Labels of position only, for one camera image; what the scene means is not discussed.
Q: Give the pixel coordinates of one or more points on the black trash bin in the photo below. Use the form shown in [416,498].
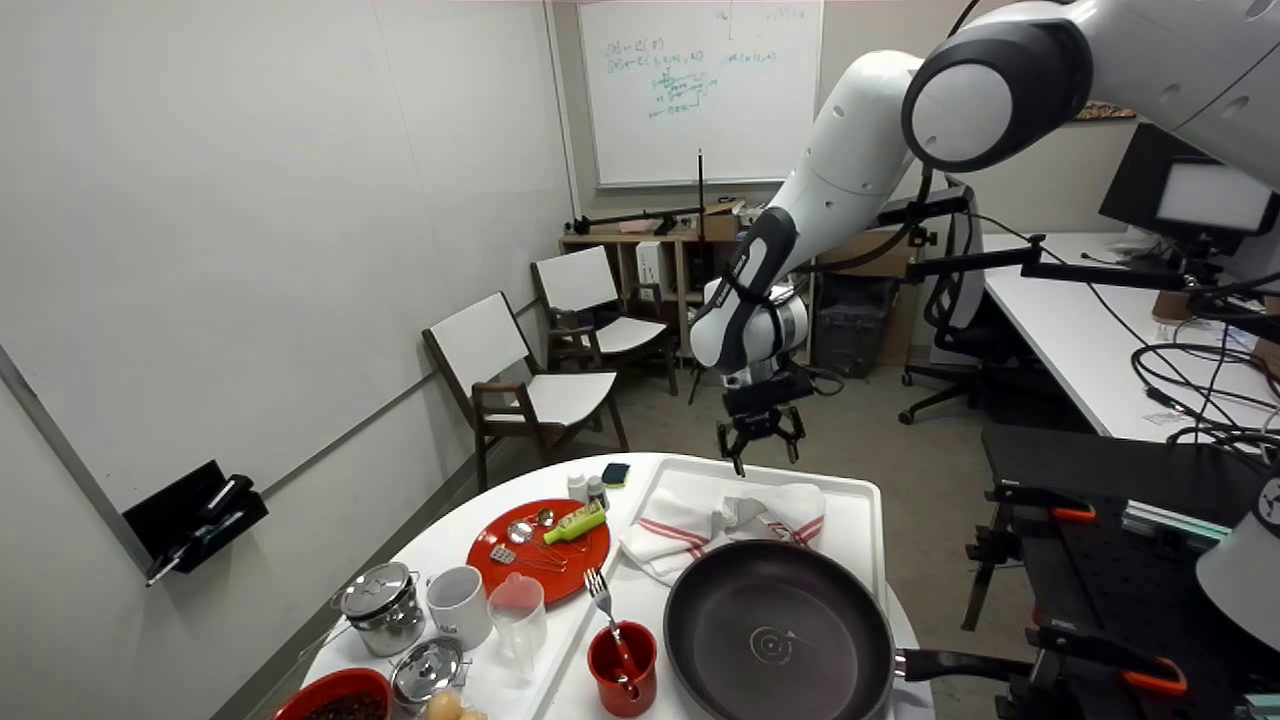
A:
[851,334]

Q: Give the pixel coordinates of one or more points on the small round steel container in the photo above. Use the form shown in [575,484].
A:
[429,671]

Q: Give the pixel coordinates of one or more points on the black computer monitor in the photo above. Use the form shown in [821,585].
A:
[1213,203]

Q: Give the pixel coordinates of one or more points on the long black rod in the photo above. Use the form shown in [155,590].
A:
[624,217]

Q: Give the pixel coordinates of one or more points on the small round metal piece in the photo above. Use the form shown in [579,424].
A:
[546,517]

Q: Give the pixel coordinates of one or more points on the white plastic tray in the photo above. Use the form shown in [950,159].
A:
[855,515]

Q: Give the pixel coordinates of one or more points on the red bowl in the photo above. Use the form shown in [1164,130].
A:
[335,702]

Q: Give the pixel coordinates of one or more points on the black and green sponge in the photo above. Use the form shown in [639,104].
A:
[613,474]

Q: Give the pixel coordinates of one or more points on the white folding chair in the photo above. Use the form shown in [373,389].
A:
[564,398]
[583,283]

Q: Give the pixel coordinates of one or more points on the black tripod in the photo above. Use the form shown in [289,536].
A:
[700,203]

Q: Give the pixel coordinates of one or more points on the grey shaker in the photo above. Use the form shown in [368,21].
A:
[597,488]

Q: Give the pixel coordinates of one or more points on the white office desk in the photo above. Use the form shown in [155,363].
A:
[1064,334]

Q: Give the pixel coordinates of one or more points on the wall whiteboard with green writing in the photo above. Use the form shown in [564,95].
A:
[721,120]

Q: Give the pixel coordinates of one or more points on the dark nonstick frying pan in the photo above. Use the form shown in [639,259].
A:
[775,640]

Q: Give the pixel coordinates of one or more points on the white shaker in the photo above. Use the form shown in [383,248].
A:
[579,488]

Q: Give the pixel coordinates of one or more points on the teal box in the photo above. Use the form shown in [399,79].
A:
[1172,523]

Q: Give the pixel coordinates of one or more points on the grey rectangular metal piece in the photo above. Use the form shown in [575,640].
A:
[503,555]

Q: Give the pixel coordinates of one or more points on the white mug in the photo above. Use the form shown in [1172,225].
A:
[460,604]

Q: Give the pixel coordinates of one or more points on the clear plastic cup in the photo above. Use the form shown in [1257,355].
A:
[518,623]

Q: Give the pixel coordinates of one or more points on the black office chair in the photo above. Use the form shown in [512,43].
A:
[961,334]

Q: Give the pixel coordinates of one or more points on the black wall holder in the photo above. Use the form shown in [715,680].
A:
[175,515]

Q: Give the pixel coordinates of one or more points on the steel jar with lid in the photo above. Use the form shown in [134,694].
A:
[383,604]

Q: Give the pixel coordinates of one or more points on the red round plate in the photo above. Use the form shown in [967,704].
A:
[543,564]

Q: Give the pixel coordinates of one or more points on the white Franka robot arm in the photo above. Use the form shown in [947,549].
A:
[855,145]

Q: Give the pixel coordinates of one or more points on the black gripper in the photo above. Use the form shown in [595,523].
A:
[762,407]

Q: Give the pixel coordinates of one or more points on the black work table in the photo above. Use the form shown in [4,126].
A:
[1105,585]

